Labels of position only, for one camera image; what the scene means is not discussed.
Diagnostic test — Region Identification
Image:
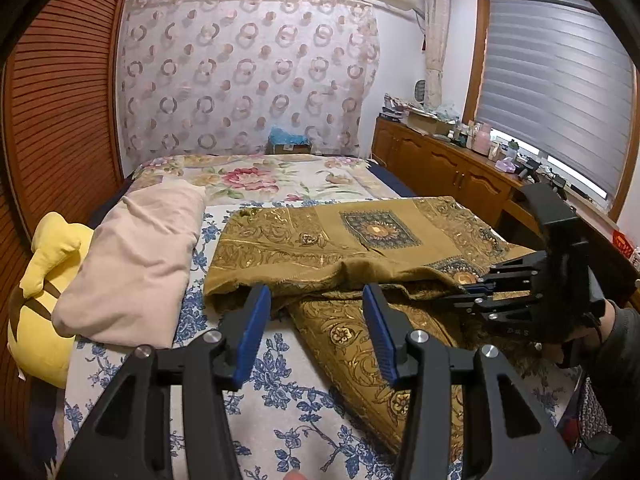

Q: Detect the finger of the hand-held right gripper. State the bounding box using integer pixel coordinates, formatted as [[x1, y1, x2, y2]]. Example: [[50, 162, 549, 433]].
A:
[[462, 247, 551, 292], [440, 287, 548, 322]]

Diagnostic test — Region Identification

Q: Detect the black desk gadget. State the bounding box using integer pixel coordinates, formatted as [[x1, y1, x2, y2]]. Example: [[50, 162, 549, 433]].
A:
[[515, 157, 543, 182]]

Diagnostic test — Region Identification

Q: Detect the beige pillow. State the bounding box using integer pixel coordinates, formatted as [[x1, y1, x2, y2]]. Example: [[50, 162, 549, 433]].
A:
[[51, 180, 207, 350]]

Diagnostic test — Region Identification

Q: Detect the blue floral bedsheet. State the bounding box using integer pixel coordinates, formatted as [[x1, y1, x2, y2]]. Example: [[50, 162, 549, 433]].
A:
[[62, 205, 591, 480]]

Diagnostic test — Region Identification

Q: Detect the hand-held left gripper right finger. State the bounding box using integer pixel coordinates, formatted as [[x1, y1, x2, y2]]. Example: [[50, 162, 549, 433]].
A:
[[362, 282, 581, 480]]

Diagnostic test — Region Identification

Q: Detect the ring patterned sheer curtain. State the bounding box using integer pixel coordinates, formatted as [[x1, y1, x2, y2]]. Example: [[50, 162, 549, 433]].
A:
[[117, 0, 382, 161]]

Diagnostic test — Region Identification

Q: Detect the person's right hand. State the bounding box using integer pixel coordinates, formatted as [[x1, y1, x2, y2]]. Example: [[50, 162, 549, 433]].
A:
[[570, 300, 621, 347]]

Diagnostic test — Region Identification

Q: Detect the beige lace curtain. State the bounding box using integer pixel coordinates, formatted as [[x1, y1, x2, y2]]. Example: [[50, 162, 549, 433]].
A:
[[422, 0, 451, 106]]

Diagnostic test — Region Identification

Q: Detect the pink container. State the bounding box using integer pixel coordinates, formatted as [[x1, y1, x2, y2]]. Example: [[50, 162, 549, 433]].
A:
[[472, 122, 493, 156]]

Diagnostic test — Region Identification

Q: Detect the stack of papers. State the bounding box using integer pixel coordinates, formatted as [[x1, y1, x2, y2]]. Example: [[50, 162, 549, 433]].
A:
[[382, 92, 416, 121]]

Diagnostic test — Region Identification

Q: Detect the yellow plush toy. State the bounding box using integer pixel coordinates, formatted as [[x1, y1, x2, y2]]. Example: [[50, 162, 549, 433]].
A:
[[6, 211, 96, 390]]

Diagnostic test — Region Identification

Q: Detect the mustard patterned sunflower shirt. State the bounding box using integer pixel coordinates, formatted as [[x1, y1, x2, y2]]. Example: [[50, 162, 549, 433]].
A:
[[204, 196, 561, 466]]

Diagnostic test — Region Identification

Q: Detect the pink floral quilt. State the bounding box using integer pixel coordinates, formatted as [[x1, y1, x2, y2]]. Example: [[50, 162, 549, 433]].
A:
[[122, 154, 401, 208]]

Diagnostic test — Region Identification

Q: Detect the wooden cabinet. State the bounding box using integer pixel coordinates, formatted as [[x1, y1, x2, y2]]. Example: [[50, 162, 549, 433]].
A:
[[371, 116, 516, 216]]

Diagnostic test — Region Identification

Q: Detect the flat cardboard box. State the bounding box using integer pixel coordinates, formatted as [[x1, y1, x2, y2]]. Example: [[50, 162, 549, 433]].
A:
[[406, 110, 451, 136]]

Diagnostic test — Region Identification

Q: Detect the person's dotted dark garment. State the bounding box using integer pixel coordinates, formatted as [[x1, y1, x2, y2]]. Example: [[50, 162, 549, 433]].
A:
[[560, 385, 621, 461]]

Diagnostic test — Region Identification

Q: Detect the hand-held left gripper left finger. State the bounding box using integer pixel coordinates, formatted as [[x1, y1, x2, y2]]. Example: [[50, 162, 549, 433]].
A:
[[57, 284, 272, 480]]

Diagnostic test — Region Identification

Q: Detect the cardboard box with blue cloth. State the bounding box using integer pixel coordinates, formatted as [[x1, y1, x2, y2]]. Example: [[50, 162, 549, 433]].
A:
[[267, 127, 313, 156]]

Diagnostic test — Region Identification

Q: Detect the wooden louvered door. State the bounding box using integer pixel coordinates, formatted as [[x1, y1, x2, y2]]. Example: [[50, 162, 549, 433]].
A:
[[0, 0, 138, 461]]

